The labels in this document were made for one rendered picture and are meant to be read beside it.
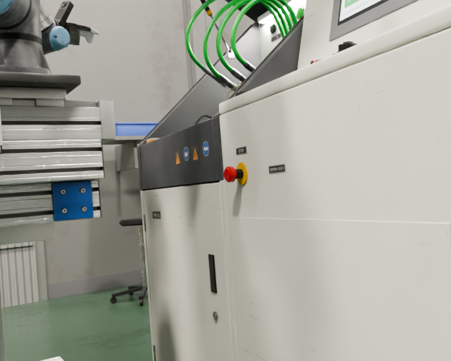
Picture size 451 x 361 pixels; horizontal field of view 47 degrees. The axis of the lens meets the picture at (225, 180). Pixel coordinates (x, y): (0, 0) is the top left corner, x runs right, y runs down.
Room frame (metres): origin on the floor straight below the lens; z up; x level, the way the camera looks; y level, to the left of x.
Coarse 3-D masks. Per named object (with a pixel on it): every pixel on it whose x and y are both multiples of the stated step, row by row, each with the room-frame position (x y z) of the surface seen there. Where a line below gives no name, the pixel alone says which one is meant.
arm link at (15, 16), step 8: (0, 0) 0.97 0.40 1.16; (8, 0) 0.98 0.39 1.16; (16, 0) 1.01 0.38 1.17; (24, 0) 1.05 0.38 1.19; (0, 8) 0.99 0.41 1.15; (8, 8) 1.00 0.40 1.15; (16, 8) 1.03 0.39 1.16; (24, 8) 1.06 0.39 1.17; (0, 16) 1.02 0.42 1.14; (8, 16) 1.03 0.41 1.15; (16, 16) 1.06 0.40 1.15; (0, 24) 1.06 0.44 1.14; (8, 24) 1.07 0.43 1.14
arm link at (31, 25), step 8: (32, 0) 1.11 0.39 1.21; (32, 8) 1.11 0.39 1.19; (24, 16) 1.08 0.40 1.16; (32, 16) 1.12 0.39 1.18; (16, 24) 1.09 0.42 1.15; (24, 24) 1.11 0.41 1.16; (32, 24) 1.13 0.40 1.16; (40, 24) 1.16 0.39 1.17; (0, 32) 1.09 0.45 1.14; (24, 32) 1.11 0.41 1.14; (32, 32) 1.12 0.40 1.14; (40, 32) 1.15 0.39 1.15
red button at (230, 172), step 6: (228, 168) 1.15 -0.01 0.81; (234, 168) 1.15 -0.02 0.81; (240, 168) 1.18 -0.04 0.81; (246, 168) 1.15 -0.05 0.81; (228, 174) 1.15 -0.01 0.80; (234, 174) 1.15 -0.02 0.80; (240, 174) 1.16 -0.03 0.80; (246, 174) 1.15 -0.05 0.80; (228, 180) 1.16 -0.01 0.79; (234, 180) 1.16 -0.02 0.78; (240, 180) 1.18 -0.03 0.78
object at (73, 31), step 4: (56, 20) 1.94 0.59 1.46; (56, 24) 1.93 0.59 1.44; (64, 24) 1.99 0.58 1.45; (68, 24) 1.99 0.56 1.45; (72, 24) 1.99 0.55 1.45; (64, 28) 1.99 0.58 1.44; (68, 28) 1.99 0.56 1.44; (72, 28) 2.00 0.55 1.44; (76, 28) 2.01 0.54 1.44; (68, 32) 1.99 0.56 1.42; (72, 32) 2.00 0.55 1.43; (76, 32) 2.02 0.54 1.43; (72, 36) 2.01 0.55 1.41; (76, 36) 2.02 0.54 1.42; (72, 40) 2.01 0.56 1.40; (76, 40) 2.02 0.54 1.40; (72, 44) 2.03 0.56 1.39; (76, 44) 2.02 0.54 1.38
